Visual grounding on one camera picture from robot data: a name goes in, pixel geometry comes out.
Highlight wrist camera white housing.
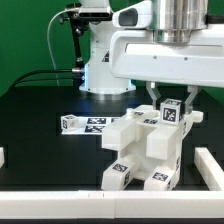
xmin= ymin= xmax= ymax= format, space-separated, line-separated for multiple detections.
xmin=112 ymin=0 xmax=153 ymax=29

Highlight white chair back frame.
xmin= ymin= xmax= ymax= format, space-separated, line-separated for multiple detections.
xmin=102 ymin=105 xmax=203 ymax=160

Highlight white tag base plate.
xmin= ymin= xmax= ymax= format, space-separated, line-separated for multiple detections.
xmin=61 ymin=116 xmax=117 ymax=135

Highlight black camera stand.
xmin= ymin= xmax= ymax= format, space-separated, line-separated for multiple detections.
xmin=59 ymin=3 xmax=87 ymax=73

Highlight grey cable loop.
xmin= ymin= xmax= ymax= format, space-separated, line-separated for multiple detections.
xmin=46 ymin=8 xmax=78 ymax=87

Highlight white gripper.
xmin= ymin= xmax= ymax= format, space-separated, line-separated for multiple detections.
xmin=110 ymin=28 xmax=224 ymax=114

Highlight white front fence bar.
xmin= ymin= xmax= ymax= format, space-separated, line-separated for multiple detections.
xmin=0 ymin=191 xmax=224 ymax=219

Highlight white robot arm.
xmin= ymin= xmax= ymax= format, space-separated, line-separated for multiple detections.
xmin=80 ymin=0 xmax=224 ymax=112

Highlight white left fence piece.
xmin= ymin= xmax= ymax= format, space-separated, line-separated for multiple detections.
xmin=0 ymin=147 xmax=5 ymax=168

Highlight black cables on table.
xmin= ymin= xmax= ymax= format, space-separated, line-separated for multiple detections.
xmin=11 ymin=68 xmax=84 ymax=89

